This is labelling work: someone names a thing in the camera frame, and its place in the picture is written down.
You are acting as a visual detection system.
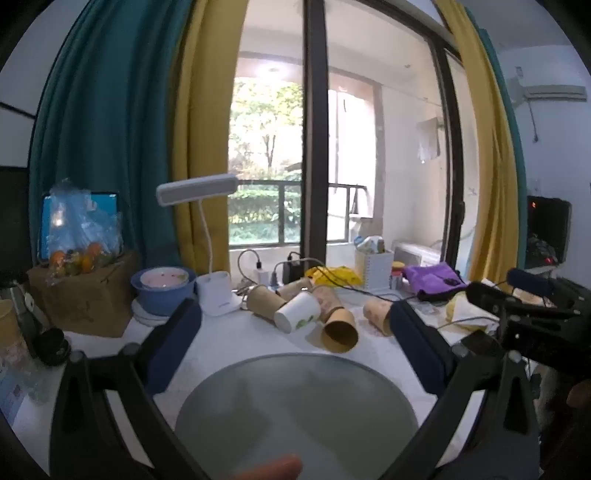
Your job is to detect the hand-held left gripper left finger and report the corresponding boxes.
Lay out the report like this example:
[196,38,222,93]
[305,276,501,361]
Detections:
[48,298,211,480]

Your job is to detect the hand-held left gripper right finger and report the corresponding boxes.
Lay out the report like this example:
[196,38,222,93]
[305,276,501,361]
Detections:
[383,302,542,480]

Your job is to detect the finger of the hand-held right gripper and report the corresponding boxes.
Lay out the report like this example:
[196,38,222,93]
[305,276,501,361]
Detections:
[507,268,556,297]
[466,281,523,319]

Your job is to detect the brown paper cup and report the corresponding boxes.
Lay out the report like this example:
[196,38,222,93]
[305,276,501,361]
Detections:
[320,307,359,354]
[246,285,288,320]
[314,286,345,321]
[276,277,314,302]
[362,298,398,337]

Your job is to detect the white paper cup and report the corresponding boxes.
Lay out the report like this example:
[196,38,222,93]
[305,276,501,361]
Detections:
[274,292,321,333]

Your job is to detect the person's left hand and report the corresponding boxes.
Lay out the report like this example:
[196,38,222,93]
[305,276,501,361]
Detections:
[231,454,304,480]

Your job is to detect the pale yellow cloth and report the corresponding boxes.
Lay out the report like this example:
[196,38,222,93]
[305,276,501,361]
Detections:
[445,293,503,331]

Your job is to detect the white plates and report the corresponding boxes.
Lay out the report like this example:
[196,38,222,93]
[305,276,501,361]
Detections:
[131,298,158,328]

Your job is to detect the blue bowl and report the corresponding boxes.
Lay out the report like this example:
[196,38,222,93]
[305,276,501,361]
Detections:
[130,267,197,317]

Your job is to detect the purple pouch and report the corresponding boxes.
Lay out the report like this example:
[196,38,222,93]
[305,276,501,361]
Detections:
[403,262,470,304]

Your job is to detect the black device with red lights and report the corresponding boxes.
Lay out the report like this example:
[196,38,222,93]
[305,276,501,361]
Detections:
[526,195,572,269]

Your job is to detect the white desk lamp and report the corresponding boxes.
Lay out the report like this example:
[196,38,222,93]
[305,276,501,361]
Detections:
[156,174,243,317]

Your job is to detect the white appliance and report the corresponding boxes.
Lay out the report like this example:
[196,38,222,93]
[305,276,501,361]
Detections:
[392,240,442,267]

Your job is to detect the white slotted basket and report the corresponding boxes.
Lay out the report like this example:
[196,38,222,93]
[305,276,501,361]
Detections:
[355,248,395,293]

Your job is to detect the cardboard box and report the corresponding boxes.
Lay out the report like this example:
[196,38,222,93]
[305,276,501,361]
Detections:
[27,251,141,337]

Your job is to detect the bottle in basket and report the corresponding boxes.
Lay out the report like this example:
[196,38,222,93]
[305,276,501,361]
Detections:
[355,235,386,254]

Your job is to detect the black round object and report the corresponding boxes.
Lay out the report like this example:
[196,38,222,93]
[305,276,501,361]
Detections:
[36,329,71,367]

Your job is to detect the round glass turntable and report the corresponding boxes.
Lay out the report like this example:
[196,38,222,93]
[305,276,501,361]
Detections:
[174,353,420,480]

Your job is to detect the black power adapter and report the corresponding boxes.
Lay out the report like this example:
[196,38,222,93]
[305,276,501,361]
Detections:
[281,253,315,284]

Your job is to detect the plastic bag of fruit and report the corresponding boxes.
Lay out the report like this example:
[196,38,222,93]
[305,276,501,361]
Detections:
[44,179,125,278]

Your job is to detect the black stand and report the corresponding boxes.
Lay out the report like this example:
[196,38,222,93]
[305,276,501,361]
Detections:
[11,281,47,360]

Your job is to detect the yellow curtain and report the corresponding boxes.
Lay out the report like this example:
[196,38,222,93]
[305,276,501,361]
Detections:
[434,0,519,288]
[172,0,251,278]

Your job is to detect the tablet screen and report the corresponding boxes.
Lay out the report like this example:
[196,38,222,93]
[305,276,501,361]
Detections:
[39,191,120,261]

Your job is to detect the hanging white cloth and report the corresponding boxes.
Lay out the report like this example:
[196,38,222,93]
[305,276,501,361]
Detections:
[417,117,442,163]

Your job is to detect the balcony railing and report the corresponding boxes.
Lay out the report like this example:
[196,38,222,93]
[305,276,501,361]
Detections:
[228,181,370,245]

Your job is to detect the white air conditioner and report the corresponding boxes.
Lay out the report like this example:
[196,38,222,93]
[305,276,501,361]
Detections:
[517,76,588,103]

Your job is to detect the black monitor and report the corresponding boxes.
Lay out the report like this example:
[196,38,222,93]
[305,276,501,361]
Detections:
[0,166,31,283]

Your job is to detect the dark window frame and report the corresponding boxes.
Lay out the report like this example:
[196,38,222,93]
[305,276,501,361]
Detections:
[301,0,466,282]

